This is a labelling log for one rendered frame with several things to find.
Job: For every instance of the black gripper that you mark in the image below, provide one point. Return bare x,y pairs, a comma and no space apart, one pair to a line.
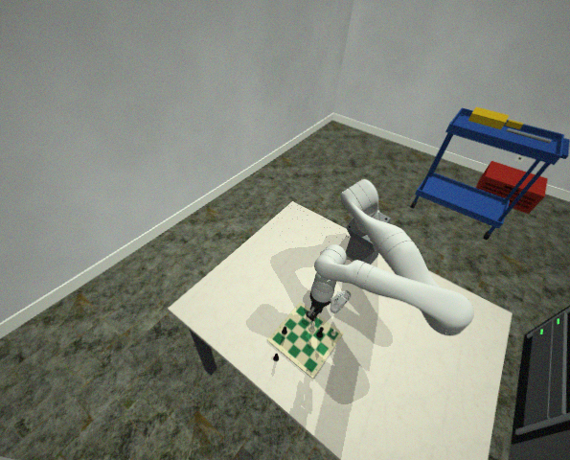
315,309

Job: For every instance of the green and cream chessboard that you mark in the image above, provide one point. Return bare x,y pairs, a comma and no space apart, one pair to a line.
302,346

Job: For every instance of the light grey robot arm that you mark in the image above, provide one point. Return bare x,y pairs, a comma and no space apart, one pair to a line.
450,311

